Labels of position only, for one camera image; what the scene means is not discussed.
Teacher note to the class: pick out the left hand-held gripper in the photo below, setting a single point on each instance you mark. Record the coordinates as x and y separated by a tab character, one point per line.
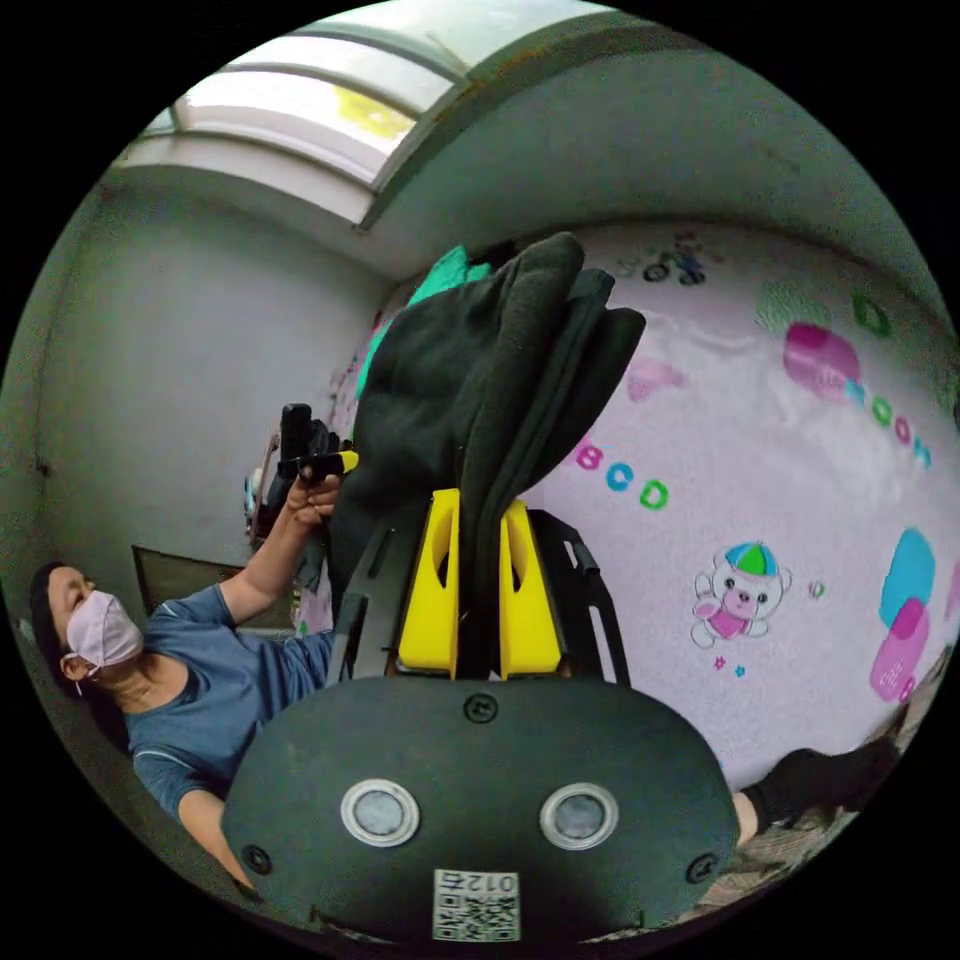
319	442

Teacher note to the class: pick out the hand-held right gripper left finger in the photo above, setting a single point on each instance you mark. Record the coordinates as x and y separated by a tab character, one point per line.
424	615

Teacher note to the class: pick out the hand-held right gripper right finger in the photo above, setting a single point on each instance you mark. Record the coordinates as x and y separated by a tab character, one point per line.
531	622

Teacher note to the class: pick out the black hoodie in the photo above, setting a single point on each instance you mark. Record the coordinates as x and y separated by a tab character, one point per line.
480	375

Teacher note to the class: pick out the person's left forearm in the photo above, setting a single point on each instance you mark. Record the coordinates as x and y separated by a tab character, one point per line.
262	566

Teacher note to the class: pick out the person's right forearm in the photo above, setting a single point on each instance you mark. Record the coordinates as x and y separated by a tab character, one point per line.
217	840

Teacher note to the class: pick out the person's left hand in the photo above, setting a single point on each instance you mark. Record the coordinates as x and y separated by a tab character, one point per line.
311	501

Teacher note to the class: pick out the pile of clothes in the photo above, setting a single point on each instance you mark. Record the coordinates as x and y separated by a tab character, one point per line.
450	274

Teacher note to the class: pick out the person's body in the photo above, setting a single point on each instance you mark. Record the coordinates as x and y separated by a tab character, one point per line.
202	682

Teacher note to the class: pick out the bed with pink printed sheet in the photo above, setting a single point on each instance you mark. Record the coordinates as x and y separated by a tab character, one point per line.
750	480

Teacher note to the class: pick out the window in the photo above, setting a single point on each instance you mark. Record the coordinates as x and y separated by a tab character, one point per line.
300	112

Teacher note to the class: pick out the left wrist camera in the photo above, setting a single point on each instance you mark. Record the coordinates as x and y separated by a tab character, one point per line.
295	430

